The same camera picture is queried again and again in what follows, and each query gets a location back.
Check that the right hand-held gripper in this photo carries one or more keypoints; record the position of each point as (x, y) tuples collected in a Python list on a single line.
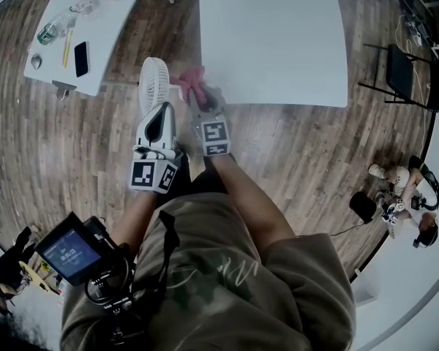
[(216, 135)]

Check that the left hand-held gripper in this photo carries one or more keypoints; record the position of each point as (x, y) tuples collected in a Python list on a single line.
[(142, 176)]

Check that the pink cloth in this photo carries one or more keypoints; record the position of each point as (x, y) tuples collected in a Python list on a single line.
[(192, 79)]

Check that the small white desk fan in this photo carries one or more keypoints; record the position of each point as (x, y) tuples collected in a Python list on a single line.
[(153, 82)]

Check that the person's right forearm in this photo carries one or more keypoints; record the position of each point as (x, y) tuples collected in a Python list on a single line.
[(252, 210)]

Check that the person's left forearm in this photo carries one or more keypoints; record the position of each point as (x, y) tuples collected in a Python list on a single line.
[(135, 221)]

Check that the person's black trousers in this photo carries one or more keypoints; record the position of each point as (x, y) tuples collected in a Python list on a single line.
[(205, 181)]

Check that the white table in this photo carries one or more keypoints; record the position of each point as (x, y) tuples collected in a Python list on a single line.
[(274, 38), (106, 31)]

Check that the grey table clamp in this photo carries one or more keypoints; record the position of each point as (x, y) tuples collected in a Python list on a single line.
[(64, 87)]

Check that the black smartphone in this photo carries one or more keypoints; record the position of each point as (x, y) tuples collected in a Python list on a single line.
[(82, 59)]

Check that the yellow pencil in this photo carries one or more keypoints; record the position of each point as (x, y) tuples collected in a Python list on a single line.
[(67, 49)]

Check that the grey computer mouse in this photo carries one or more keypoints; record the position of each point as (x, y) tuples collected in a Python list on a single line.
[(36, 61)]

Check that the black chest monitor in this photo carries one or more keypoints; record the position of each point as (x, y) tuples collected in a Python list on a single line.
[(71, 252)]

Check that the clear plastic cup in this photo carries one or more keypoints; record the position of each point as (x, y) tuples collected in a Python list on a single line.
[(82, 2)]

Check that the person's olive shirt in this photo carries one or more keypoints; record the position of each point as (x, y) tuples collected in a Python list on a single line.
[(219, 294)]

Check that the black bucket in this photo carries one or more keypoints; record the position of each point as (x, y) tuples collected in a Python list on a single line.
[(363, 205)]

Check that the yellow wooden toy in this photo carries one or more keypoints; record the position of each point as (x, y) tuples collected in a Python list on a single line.
[(36, 278)]

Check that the black folding chair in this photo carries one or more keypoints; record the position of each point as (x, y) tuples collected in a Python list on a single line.
[(400, 75)]

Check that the white wooden shelf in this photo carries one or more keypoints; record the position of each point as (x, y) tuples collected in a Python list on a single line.
[(367, 287)]

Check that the black chest camera rig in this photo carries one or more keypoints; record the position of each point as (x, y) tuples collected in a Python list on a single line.
[(111, 298)]

